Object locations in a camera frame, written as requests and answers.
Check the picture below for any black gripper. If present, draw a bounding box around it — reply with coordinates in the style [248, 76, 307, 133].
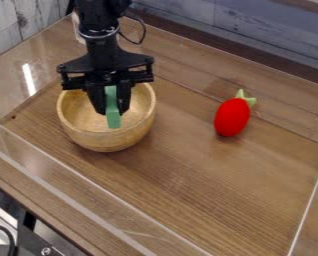
[56, 31, 154, 115]

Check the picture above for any long green block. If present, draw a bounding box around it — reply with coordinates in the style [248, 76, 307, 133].
[104, 86, 122, 129]

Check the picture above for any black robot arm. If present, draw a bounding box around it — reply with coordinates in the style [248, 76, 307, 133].
[56, 0, 155, 115]

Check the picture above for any brown wooden bowl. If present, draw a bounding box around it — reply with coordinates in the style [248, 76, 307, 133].
[56, 83, 156, 152]

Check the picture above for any red toy strawberry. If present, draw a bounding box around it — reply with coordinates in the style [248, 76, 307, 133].
[214, 89, 257, 137]

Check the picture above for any clear acrylic tray wall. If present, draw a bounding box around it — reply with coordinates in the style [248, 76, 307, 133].
[0, 125, 211, 256]

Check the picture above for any black cable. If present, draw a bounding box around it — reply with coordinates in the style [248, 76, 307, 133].
[0, 223, 19, 256]

